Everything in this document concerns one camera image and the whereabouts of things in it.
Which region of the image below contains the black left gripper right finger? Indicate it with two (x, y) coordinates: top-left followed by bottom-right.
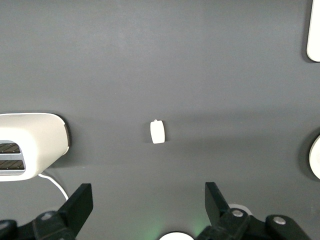
(194, 181), (311, 240)

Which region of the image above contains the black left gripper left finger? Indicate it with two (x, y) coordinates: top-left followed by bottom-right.
(0, 183), (94, 240)

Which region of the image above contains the white steamed bun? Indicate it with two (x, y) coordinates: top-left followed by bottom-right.
(149, 119), (166, 145)

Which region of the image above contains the round beige plate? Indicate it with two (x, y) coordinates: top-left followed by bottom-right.
(307, 134), (320, 180)

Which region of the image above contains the beige tray with rabbit print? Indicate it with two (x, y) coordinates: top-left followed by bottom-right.
(306, 0), (320, 63)

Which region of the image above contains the white two-slot toaster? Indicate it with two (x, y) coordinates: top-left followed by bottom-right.
(0, 112), (72, 182)

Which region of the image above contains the white toaster cable with plug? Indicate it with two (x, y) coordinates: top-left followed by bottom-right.
(37, 172), (70, 201)

